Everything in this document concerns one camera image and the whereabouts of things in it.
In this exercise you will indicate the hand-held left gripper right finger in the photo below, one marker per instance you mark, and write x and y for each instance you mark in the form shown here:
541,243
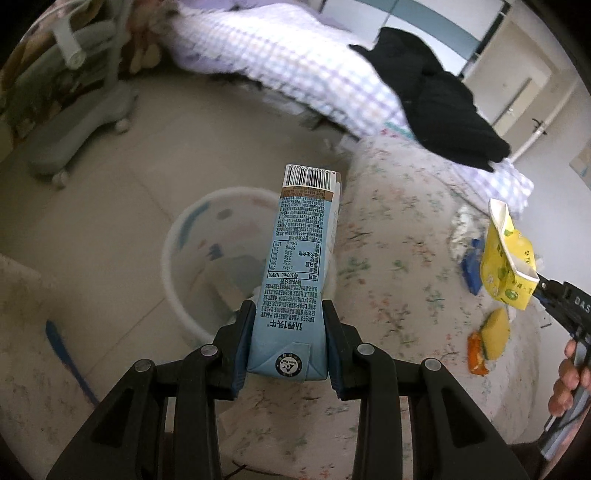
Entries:
333,344

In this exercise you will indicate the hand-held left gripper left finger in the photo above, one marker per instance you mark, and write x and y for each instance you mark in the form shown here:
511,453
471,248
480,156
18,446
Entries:
242,344

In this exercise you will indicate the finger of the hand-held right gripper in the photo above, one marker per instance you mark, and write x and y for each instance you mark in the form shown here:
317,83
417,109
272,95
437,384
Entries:
548,290

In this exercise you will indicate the yellow snack packet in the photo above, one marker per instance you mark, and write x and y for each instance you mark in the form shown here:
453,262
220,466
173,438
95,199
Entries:
501,263

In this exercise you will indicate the yellow snack wrapper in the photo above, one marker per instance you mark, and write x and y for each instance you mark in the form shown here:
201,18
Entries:
496,332

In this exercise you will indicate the light blue milk carton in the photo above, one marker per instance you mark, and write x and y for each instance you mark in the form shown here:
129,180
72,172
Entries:
295,258

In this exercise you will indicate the white round waste bin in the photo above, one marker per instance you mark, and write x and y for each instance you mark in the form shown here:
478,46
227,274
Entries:
184,263

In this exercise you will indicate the person's right hand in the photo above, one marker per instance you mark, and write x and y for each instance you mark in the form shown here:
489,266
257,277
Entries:
564,383

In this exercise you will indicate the blue snack packet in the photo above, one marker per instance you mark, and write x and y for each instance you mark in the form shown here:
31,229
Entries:
472,270

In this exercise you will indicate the floral bedsheet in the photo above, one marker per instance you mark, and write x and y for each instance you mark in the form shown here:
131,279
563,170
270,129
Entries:
406,286
27,350

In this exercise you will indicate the orange snack packet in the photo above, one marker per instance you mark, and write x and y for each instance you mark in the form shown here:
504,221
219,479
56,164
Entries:
475,355

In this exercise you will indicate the crumpled white tissue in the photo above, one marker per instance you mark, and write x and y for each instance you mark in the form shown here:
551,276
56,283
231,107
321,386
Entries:
464,226

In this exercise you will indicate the blue pen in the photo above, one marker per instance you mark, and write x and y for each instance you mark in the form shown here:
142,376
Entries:
69,360

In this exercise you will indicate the black garment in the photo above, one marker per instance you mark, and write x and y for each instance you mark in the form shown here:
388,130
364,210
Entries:
438,101

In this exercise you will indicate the grey bed base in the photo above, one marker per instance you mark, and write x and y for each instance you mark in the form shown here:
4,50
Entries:
304,120

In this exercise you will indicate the white wardrobe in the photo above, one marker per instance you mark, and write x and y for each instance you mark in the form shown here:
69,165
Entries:
503,64

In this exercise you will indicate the grey rolling chair base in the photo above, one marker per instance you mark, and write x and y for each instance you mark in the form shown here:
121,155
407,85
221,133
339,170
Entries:
78,120

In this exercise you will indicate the bed with checkered sheet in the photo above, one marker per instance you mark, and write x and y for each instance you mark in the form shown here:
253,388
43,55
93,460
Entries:
286,60

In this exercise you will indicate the beige plush toy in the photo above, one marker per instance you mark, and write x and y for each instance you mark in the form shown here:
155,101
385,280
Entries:
145,50

